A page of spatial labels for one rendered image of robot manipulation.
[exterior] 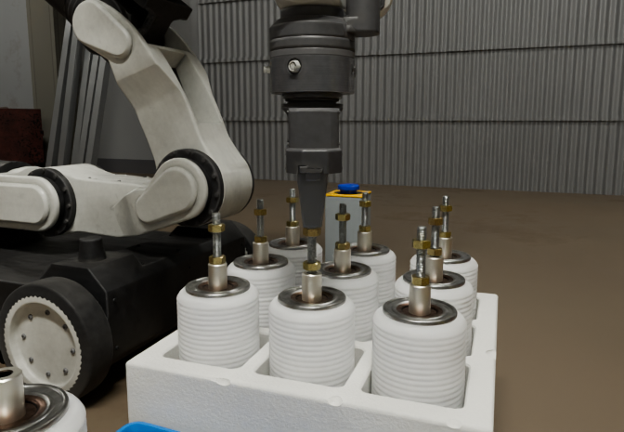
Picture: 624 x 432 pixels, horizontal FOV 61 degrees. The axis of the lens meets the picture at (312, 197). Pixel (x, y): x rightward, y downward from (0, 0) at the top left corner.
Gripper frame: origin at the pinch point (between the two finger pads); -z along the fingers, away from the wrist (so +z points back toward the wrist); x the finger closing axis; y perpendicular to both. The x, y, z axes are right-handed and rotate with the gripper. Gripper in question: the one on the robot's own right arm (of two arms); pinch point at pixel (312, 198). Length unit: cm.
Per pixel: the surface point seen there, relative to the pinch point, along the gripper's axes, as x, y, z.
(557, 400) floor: 21, -41, -36
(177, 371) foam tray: -2.1, 14.5, -18.5
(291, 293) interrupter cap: 1.1, 2.3, -11.0
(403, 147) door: 308, -78, -10
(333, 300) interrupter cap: -1.6, -2.3, -11.0
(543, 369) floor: 32, -44, -36
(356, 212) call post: 36.4, -9.6, -8.0
